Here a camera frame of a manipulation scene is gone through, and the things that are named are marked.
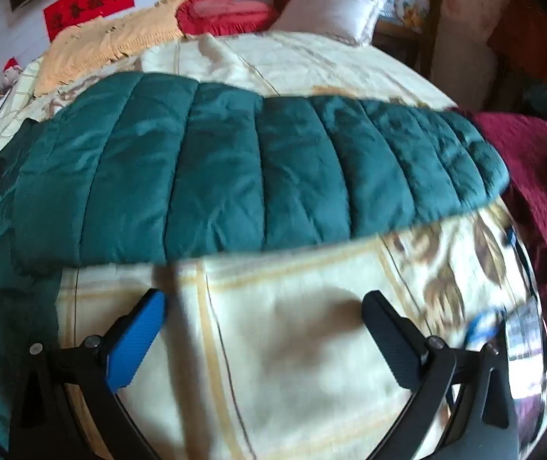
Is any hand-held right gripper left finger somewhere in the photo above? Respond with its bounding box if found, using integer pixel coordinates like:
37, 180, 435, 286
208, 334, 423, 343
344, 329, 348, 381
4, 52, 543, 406
8, 290, 166, 460

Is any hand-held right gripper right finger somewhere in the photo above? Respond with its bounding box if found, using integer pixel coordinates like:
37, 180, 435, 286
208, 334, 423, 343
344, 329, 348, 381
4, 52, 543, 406
362, 291, 518, 460

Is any green down jacket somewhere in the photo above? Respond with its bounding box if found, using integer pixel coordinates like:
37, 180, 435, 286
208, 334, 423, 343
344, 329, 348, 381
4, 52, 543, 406
0, 72, 511, 451

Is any floral cream bed cover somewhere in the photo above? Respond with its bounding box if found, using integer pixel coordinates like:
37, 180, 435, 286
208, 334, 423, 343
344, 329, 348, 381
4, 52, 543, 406
0, 33, 547, 460

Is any dark red fleece blanket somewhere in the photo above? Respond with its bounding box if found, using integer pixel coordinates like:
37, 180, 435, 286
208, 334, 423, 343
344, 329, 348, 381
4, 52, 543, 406
450, 110, 547, 379

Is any pink plush pig toy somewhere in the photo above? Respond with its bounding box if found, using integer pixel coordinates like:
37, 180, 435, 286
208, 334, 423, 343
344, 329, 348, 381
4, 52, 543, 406
0, 57, 23, 86

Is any yellow ruffled pillow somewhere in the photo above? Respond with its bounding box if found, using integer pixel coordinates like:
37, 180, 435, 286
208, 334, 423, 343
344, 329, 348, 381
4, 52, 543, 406
34, 0, 188, 99

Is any wooden chair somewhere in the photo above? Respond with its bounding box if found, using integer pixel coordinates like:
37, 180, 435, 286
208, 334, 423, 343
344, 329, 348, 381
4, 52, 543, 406
372, 0, 447, 77

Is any white pillow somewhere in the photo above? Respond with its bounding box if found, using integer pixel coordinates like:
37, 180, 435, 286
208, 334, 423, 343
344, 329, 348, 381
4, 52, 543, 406
269, 0, 391, 46

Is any red ruffled heart pillow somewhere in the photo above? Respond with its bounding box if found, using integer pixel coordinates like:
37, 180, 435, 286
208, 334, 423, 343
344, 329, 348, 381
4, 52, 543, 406
175, 0, 279, 39

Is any red wall banner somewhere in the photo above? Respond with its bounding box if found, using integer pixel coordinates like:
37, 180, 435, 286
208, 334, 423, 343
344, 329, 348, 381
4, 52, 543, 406
44, 0, 134, 43

